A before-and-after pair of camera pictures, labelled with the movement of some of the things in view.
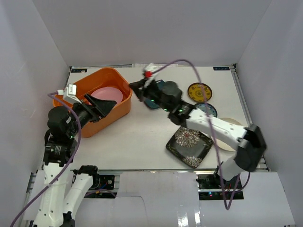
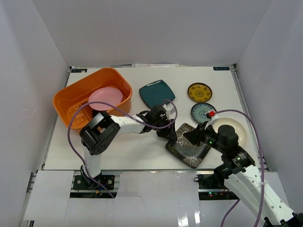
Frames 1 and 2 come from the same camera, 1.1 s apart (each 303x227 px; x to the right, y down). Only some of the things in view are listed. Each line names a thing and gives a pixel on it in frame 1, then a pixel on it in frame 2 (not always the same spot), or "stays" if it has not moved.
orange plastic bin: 109,77 stays
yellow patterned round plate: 200,92 stays
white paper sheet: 155,65 stays
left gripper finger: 94,104 to 173,137
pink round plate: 108,93 stays
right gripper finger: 136,86 to 194,136
